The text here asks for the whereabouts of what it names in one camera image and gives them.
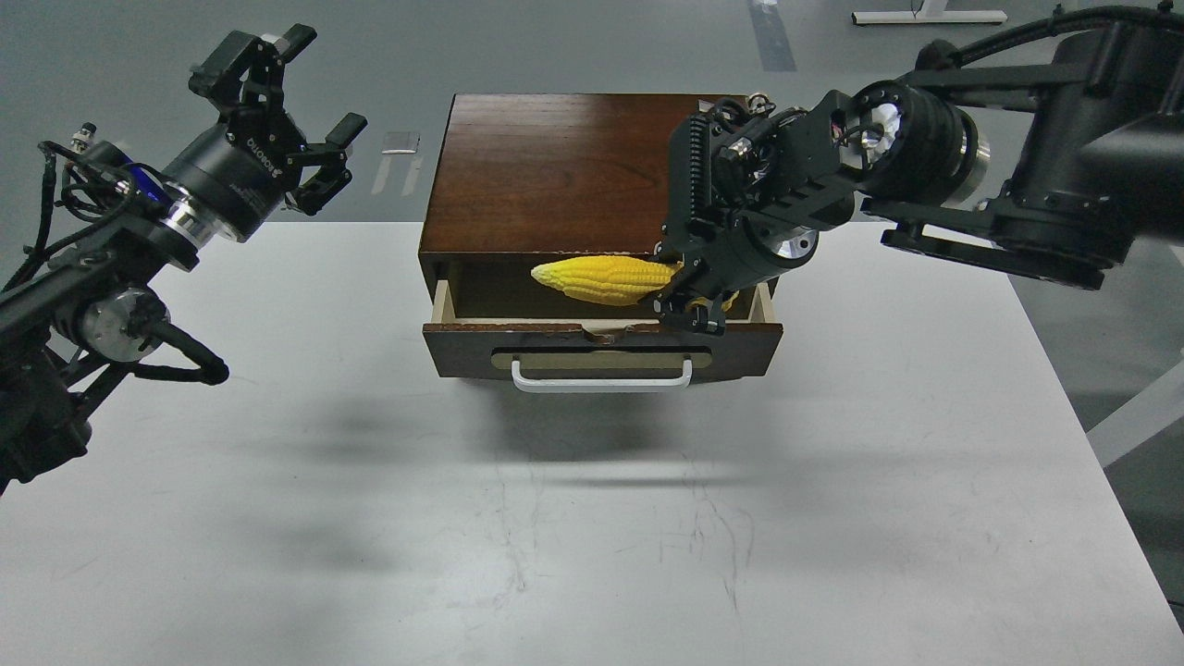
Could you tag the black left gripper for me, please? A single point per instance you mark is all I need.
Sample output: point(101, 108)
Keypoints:
point(255, 157)

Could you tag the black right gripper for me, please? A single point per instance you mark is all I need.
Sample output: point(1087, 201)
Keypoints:
point(748, 193)

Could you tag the wooden drawer with white handle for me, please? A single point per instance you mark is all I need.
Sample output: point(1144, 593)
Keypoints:
point(491, 317)

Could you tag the yellow corn cob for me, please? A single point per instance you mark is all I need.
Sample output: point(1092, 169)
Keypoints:
point(608, 279)

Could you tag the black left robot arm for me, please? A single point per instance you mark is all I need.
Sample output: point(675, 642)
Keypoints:
point(79, 315)

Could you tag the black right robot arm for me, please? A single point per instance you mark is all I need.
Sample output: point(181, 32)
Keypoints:
point(1042, 151)

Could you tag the dark wooden drawer cabinet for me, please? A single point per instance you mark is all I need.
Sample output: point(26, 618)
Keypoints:
point(550, 173)

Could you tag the white table leg base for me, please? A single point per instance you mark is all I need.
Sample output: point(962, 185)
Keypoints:
point(928, 13)

